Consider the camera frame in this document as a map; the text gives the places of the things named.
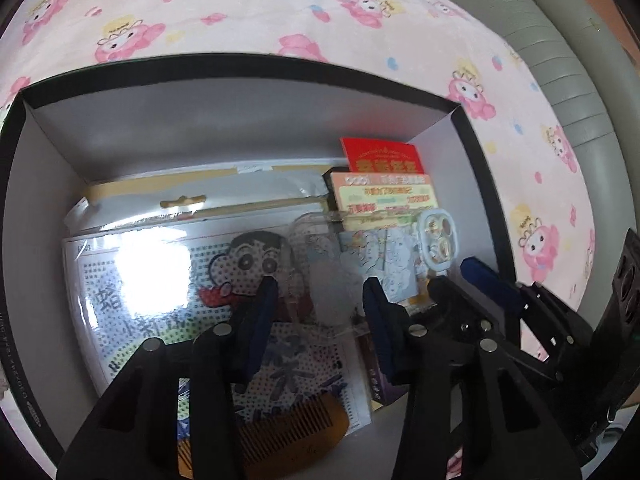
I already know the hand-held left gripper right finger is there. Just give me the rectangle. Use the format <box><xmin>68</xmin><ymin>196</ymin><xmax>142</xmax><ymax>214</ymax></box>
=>
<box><xmin>361</xmin><ymin>276</ymin><xmax>583</xmax><ymax>480</ymax></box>

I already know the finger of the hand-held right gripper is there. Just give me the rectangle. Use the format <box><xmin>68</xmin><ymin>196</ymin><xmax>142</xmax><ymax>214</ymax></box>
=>
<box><xmin>427</xmin><ymin>276</ymin><xmax>508</xmax><ymax>358</ymax></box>
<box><xmin>460</xmin><ymin>256</ymin><xmax>528</xmax><ymax>313</ymax></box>

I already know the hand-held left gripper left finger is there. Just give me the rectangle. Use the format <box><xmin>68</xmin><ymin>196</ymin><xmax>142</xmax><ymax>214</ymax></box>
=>
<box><xmin>56</xmin><ymin>275</ymin><xmax>281</xmax><ymax>480</ymax></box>

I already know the clear plastic bag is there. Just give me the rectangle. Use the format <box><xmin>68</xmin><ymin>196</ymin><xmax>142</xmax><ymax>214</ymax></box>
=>
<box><xmin>287</xmin><ymin>207</ymin><xmax>457</xmax><ymax>342</ymax></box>

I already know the black cardboard box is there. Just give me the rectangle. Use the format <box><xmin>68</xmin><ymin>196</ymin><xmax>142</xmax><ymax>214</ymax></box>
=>
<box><xmin>0</xmin><ymin>52</ymin><xmax>522</xmax><ymax>480</ymax></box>

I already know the yellow card packet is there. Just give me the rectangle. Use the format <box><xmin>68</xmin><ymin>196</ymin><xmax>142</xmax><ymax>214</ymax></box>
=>
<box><xmin>322</xmin><ymin>170</ymin><xmax>442</xmax><ymax>233</ymax></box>

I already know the wooden comb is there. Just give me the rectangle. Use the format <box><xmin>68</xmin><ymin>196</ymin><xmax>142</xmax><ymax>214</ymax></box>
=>
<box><xmin>177</xmin><ymin>392</ymin><xmax>352</xmax><ymax>480</ymax></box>

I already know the cartoon picture kit package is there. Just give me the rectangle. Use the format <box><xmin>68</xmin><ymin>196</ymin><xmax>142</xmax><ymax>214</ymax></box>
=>
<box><xmin>62</xmin><ymin>225</ymin><xmax>375</xmax><ymax>461</ymax></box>

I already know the red envelope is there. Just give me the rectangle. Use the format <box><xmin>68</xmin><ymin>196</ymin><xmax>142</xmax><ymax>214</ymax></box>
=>
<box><xmin>340</xmin><ymin>136</ymin><xmax>426</xmax><ymax>177</ymax></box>

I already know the grey padded headboard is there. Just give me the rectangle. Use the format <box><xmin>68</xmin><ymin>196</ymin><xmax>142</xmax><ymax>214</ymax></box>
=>
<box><xmin>415</xmin><ymin>0</ymin><xmax>640</xmax><ymax>261</ymax></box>

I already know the pink printed blanket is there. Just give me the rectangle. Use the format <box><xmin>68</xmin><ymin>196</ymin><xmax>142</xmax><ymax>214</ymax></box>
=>
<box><xmin>0</xmin><ymin>0</ymin><xmax>601</xmax><ymax>411</ymax></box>

